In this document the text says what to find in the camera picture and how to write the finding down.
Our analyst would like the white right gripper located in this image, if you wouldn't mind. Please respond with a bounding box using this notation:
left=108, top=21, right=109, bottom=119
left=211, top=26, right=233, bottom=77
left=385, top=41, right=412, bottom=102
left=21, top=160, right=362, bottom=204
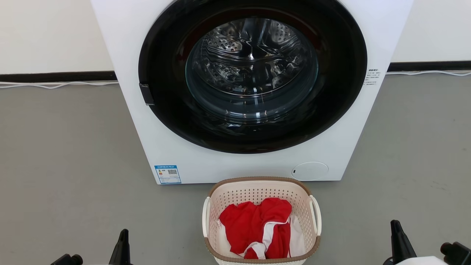
left=383, top=220, right=448, bottom=265

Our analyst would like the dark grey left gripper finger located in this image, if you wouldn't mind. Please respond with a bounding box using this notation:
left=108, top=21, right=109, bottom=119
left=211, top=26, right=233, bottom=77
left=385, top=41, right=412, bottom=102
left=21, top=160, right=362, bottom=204
left=123, top=229, right=132, bottom=265
left=109, top=229, right=123, bottom=265

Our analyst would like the cream perforated plastic laundry basket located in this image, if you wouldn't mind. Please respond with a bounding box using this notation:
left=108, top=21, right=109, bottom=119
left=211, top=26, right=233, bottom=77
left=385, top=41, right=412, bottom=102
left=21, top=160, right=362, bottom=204
left=202, top=177, right=322, bottom=265

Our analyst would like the blue energy label sticker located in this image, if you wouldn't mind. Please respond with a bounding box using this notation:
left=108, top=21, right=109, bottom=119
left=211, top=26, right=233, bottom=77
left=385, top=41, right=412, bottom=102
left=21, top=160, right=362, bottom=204
left=154, top=165, right=182, bottom=184

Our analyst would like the round white filter cover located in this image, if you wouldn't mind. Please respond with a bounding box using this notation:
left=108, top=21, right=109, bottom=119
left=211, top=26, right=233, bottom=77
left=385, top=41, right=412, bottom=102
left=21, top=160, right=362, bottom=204
left=291, top=162, right=329, bottom=181

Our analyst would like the red and white garment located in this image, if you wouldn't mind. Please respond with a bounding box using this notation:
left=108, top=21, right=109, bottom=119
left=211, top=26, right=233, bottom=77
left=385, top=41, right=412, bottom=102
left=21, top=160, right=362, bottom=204
left=218, top=198, right=306, bottom=260

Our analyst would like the white front-load washing machine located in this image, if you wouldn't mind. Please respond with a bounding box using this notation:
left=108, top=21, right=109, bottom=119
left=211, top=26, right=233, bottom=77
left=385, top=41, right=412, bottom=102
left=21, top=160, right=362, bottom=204
left=90, top=0, right=414, bottom=184

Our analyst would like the round dark glass washer door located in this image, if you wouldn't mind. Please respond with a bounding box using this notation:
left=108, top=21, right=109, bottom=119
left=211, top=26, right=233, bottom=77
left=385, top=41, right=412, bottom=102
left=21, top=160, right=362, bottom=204
left=138, top=0, right=368, bottom=154

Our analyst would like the black washer door handle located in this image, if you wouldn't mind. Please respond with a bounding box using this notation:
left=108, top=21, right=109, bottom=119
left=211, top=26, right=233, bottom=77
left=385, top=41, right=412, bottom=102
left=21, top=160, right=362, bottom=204
left=139, top=83, right=155, bottom=106

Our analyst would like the white floor cable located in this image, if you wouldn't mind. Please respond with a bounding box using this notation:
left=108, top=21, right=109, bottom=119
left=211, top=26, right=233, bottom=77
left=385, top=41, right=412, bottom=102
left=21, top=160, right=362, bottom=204
left=0, top=81, right=119, bottom=90
left=386, top=70, right=471, bottom=77

